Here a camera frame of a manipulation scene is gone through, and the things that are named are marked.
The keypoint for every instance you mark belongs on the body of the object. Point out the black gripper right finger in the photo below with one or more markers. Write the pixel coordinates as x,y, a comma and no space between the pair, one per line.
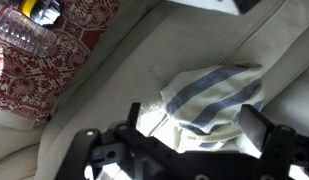
255,126

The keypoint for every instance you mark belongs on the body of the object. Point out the grey striped towel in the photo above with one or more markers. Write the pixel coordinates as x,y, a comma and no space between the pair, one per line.
210,96

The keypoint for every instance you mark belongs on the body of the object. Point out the clear plastic water bottle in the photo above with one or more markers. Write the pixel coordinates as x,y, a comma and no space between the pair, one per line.
24,33

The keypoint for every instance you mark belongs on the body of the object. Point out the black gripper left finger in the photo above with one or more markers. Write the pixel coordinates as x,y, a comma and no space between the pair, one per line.
134,115

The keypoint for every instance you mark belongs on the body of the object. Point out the beige fabric sofa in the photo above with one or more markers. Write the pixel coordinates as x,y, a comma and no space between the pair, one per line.
144,50

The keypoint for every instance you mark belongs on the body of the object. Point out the red patterned towel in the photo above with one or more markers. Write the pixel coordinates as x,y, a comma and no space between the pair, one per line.
34,80

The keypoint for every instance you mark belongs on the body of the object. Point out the white wooden chair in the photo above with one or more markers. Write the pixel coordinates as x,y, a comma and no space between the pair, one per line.
207,5

